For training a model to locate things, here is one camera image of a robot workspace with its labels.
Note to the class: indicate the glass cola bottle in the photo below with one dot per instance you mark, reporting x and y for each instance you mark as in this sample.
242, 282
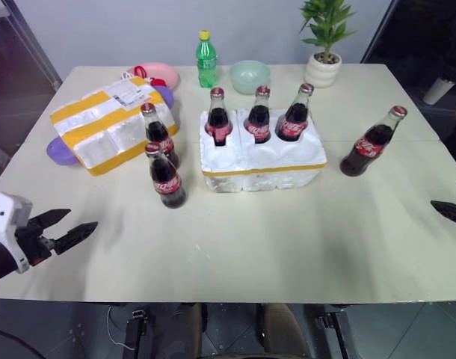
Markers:
167, 183
219, 119
159, 134
366, 149
292, 125
258, 123

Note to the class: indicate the foam lid with yellow tape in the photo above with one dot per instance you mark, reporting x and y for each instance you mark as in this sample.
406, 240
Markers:
108, 129

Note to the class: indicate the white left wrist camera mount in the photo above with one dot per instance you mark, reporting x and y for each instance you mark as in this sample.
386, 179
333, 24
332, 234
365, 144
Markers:
5, 213

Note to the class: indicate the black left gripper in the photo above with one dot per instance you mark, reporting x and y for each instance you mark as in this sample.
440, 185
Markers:
33, 243

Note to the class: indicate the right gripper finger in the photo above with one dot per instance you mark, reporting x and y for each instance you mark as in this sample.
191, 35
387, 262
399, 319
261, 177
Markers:
452, 212

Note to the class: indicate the brown rounded shape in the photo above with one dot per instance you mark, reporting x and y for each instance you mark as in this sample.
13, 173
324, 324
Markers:
284, 331
188, 333

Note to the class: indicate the pink plastic bowl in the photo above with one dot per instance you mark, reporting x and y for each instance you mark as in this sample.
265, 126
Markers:
164, 71

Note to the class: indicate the green plastic soda bottle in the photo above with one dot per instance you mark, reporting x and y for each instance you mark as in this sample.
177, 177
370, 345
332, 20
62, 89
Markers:
206, 65

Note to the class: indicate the potted plant in white pot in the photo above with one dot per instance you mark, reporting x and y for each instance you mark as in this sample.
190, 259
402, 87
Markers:
323, 71

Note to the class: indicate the pale green bowl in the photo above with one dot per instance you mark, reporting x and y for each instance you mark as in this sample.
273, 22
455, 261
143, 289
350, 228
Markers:
248, 75

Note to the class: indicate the grey metal door frame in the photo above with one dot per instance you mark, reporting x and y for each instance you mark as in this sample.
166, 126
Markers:
41, 48

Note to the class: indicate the white foam bottle tray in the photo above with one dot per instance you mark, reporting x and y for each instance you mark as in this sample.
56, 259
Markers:
265, 177

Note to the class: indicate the white paper cup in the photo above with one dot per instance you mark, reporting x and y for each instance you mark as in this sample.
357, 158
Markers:
437, 91

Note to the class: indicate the black table bracket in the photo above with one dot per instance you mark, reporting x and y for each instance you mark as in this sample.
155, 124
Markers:
136, 333
332, 336

